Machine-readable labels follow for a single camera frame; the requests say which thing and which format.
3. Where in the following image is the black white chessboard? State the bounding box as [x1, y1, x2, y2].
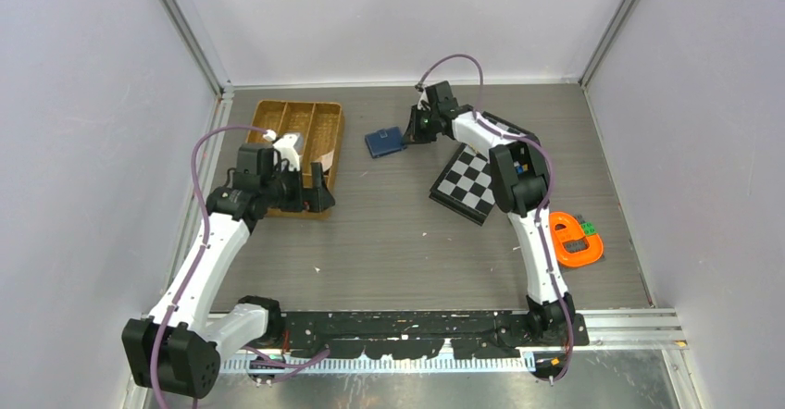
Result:
[430, 110, 541, 240]

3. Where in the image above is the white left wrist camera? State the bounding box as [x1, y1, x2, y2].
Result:
[263, 130, 305, 171]

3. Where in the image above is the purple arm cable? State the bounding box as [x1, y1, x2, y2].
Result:
[149, 125, 277, 409]
[417, 54, 575, 383]

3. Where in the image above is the green toy block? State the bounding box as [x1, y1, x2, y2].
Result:
[580, 222, 597, 236]

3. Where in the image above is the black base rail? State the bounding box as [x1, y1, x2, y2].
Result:
[274, 310, 568, 360]

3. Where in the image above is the woven bamboo cutlery tray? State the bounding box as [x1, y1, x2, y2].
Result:
[246, 100, 345, 193]

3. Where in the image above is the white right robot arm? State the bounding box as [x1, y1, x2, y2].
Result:
[403, 81, 576, 349]

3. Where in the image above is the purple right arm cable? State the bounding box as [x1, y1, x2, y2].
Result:
[417, 54, 575, 383]

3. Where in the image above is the blue yellow toy car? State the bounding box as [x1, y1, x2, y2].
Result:
[514, 160, 530, 177]

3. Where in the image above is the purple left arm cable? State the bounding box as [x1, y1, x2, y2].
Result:
[149, 125, 277, 409]

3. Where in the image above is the blue card holder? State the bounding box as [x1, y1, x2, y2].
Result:
[364, 127, 406, 159]

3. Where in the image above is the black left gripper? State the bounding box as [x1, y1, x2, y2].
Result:
[262, 162, 334, 213]

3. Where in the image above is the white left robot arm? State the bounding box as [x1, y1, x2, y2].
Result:
[121, 143, 335, 399]

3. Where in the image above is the tan credit card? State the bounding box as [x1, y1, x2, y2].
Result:
[315, 150, 335, 174]

